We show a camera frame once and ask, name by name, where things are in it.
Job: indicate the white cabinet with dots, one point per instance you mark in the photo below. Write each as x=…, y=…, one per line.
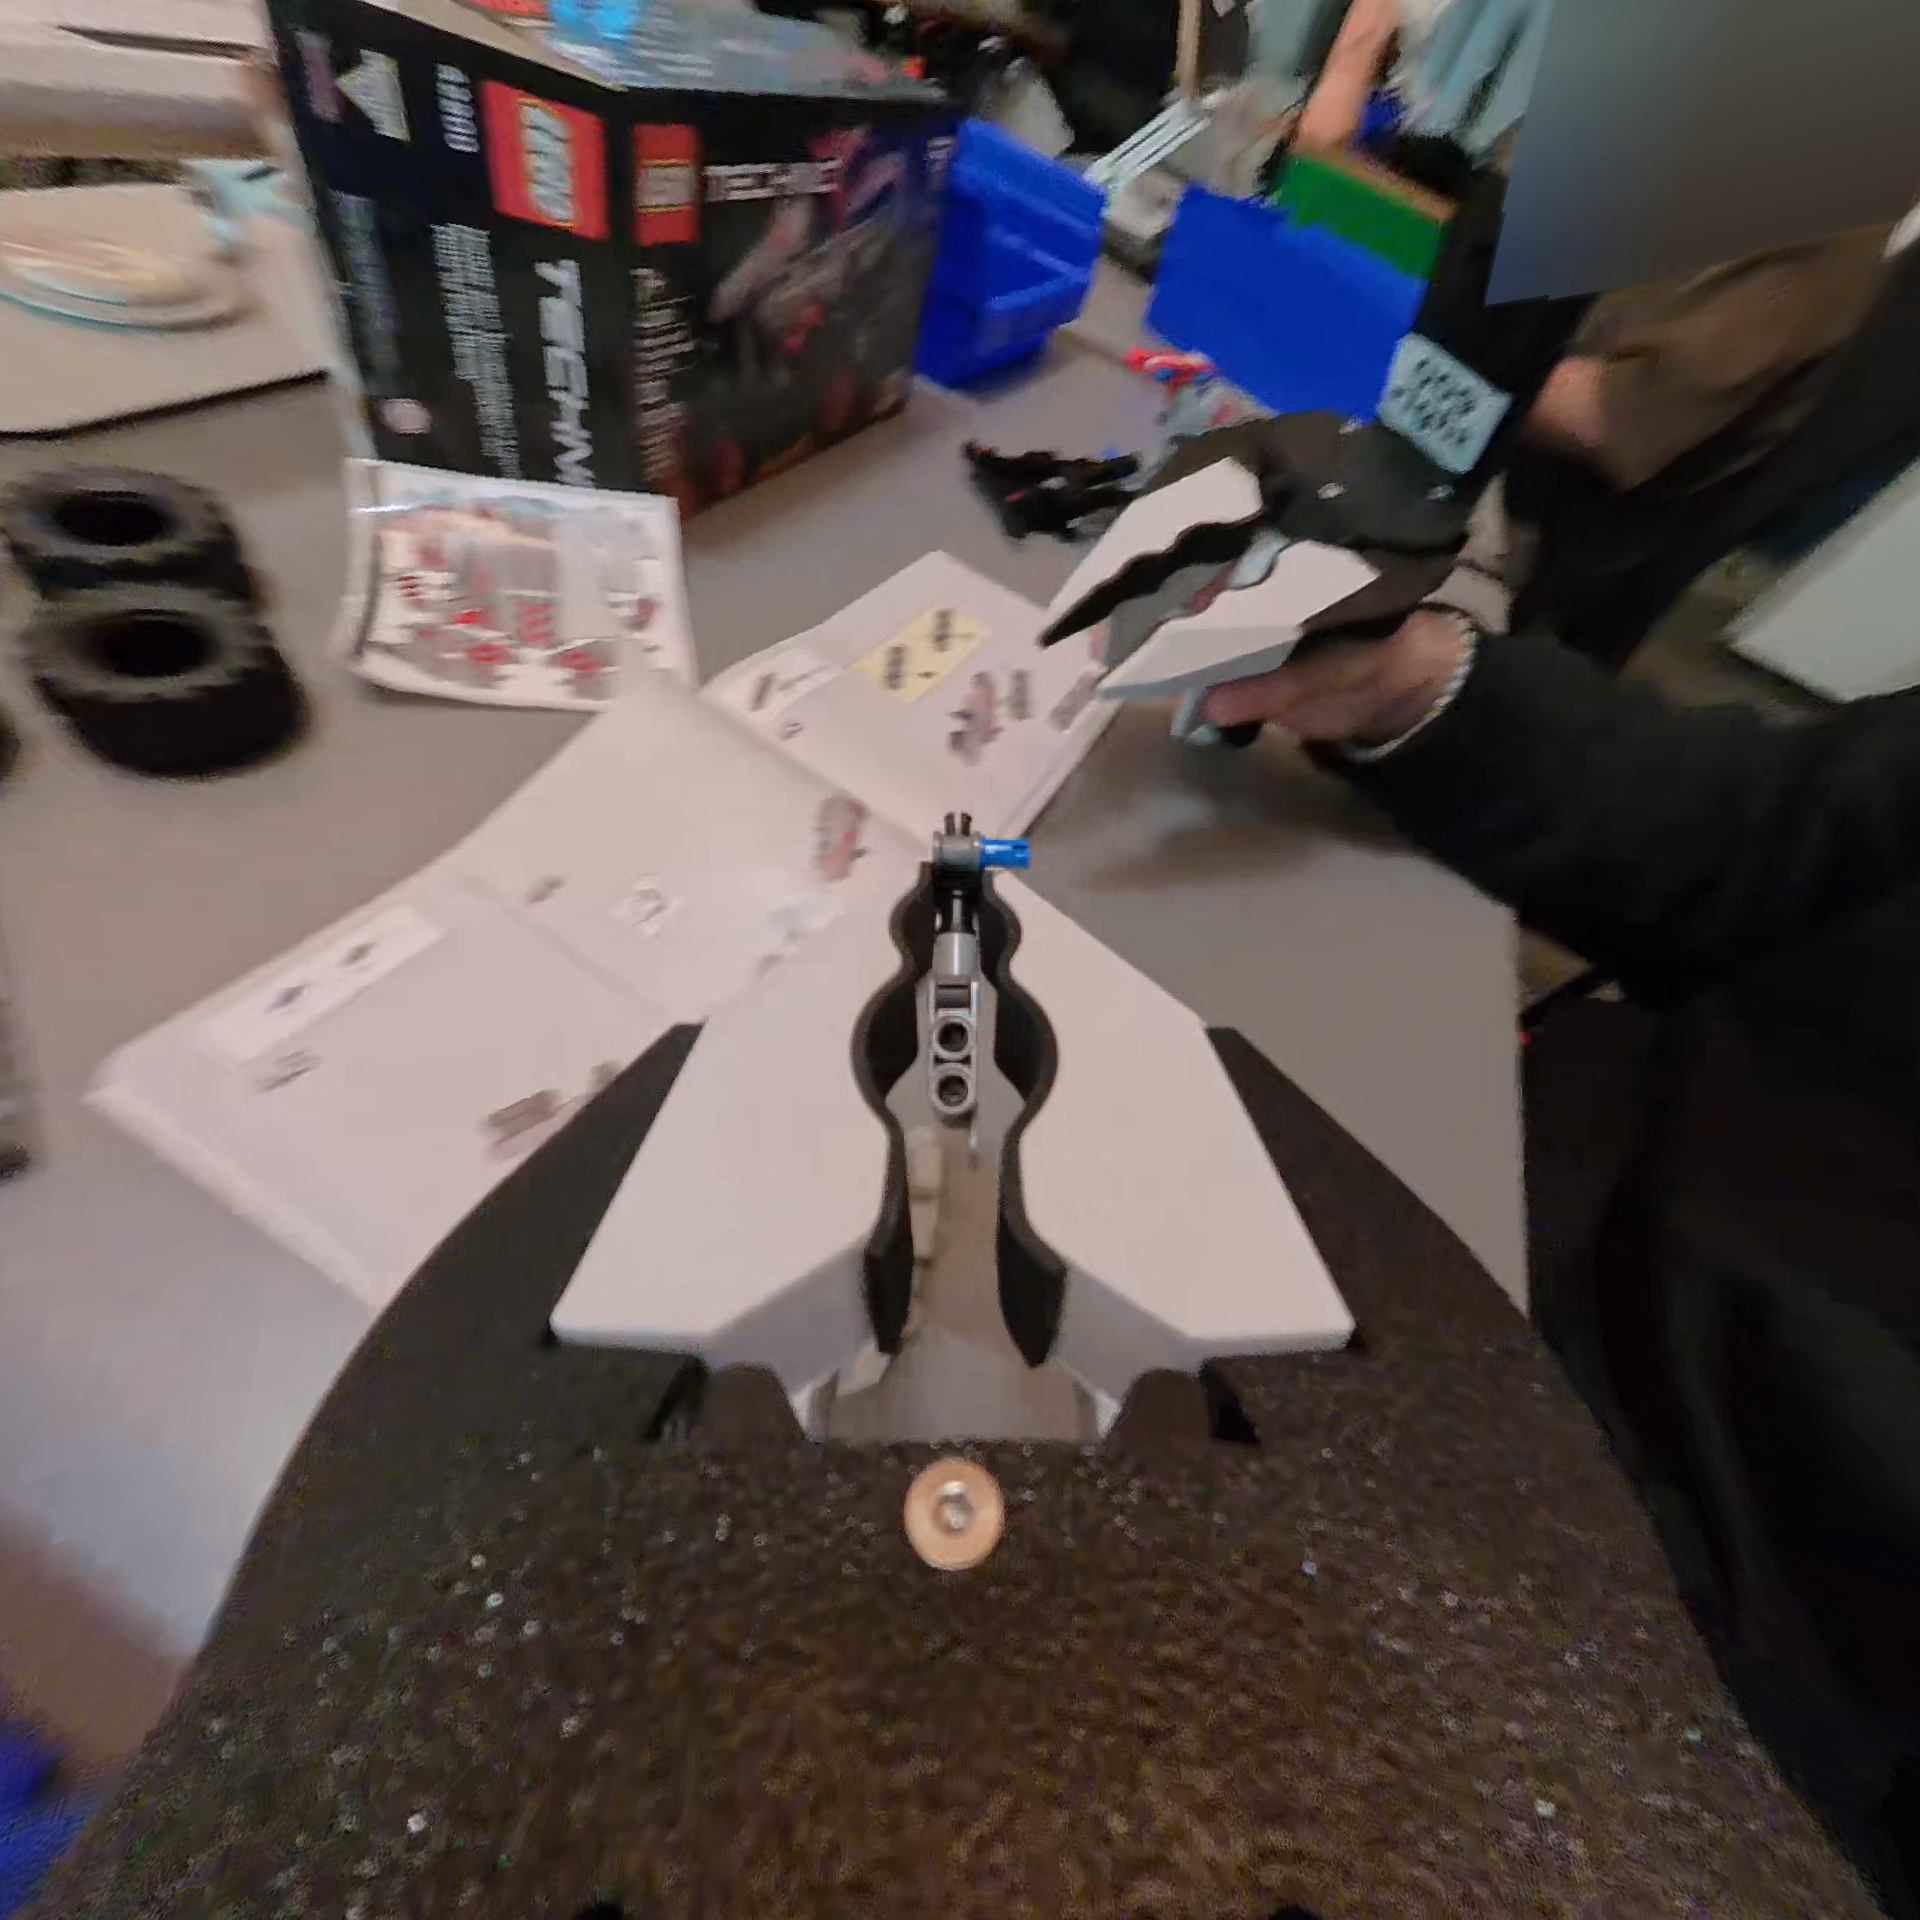
x=1831, y=601

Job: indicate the black toy chassis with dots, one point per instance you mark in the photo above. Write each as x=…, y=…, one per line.
x=1050, y=489

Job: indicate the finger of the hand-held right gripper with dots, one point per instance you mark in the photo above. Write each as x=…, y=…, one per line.
x=1244, y=631
x=1184, y=519

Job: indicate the black toy tire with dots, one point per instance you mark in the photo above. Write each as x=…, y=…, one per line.
x=121, y=524
x=164, y=683

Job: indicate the grey and red toy assembly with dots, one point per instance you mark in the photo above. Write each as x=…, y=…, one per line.
x=1179, y=383

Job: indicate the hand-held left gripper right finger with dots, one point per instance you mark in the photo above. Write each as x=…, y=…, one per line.
x=1170, y=1201

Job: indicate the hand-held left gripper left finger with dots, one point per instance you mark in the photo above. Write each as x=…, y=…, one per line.
x=734, y=1201

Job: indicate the open instruction booklet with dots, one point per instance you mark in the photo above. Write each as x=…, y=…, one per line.
x=524, y=931

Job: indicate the green box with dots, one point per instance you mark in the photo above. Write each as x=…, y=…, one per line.
x=1364, y=211

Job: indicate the red and white sticker sheet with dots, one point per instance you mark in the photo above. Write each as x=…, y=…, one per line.
x=511, y=601

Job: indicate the black printed sweatshirt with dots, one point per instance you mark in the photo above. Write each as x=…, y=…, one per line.
x=1725, y=1350

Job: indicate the grey toy beam assembly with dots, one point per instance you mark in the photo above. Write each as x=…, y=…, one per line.
x=952, y=1035

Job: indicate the black toy set box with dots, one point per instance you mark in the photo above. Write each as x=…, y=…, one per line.
x=600, y=300

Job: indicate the white frame stand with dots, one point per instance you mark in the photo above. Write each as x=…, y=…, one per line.
x=1149, y=143

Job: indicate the blue plastic bin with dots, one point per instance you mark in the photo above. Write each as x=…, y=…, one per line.
x=1275, y=314
x=998, y=255

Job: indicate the person's right hand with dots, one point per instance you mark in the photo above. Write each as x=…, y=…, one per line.
x=1350, y=690

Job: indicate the pale round plate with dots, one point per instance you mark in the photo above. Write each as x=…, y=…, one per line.
x=104, y=285

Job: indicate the white side table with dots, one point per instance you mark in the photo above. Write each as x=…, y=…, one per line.
x=151, y=375

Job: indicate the person's right forearm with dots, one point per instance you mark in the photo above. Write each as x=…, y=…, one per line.
x=1651, y=811

